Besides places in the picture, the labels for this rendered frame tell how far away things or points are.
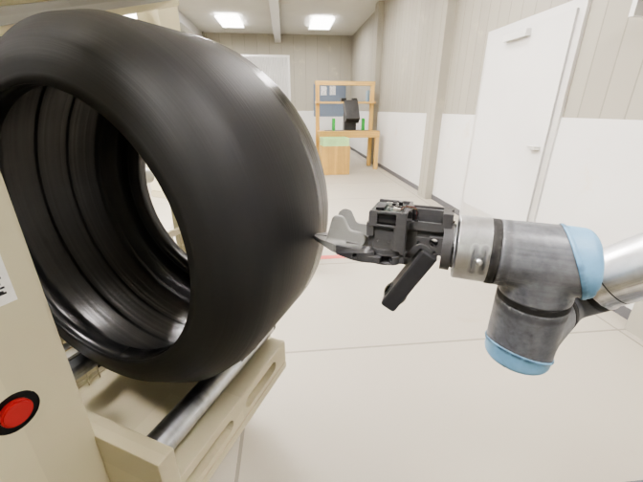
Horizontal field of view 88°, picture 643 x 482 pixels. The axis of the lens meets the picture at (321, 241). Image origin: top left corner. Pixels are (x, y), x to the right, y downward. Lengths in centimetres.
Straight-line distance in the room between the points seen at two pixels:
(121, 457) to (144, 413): 23
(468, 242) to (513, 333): 15
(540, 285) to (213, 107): 45
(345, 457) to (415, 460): 29
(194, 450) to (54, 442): 19
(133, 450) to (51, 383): 14
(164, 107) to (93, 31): 13
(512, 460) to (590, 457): 34
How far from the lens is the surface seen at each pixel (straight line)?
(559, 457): 195
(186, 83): 44
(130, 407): 85
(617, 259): 61
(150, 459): 56
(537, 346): 55
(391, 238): 48
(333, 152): 746
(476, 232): 47
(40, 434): 56
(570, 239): 49
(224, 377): 68
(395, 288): 52
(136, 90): 44
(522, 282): 49
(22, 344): 50
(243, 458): 170
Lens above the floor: 137
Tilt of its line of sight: 22 degrees down
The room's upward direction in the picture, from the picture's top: straight up
